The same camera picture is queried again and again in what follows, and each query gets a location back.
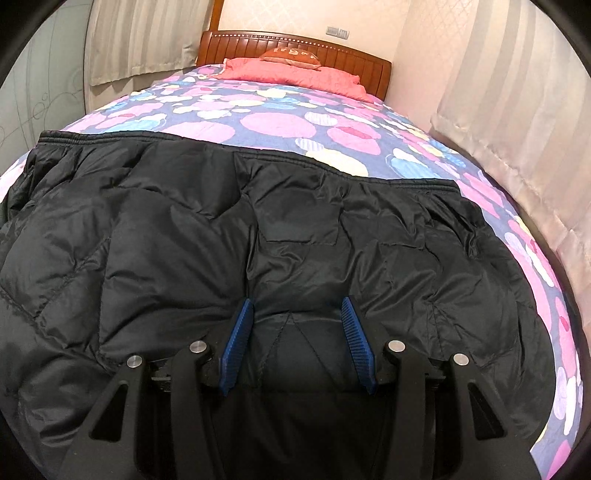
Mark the red pillow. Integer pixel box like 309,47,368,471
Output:
222,57,385,103

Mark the black puffer jacket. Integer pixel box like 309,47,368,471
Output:
0,130,558,480

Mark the wooden headboard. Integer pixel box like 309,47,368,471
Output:
196,30,393,100

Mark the frosted wardrobe door with circles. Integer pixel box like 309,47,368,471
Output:
0,0,100,180

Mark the cream striped long curtain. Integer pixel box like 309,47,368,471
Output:
429,0,591,326

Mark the cream window curtain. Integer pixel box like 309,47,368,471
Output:
85,0,223,88

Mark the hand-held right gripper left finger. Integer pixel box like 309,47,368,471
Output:
59,298,256,480

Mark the bed with colourful circle sheet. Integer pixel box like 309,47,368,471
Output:
0,62,581,467

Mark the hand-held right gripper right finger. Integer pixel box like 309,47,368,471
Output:
340,295,533,480

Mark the small orange cushion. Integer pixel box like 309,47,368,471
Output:
258,46,322,70

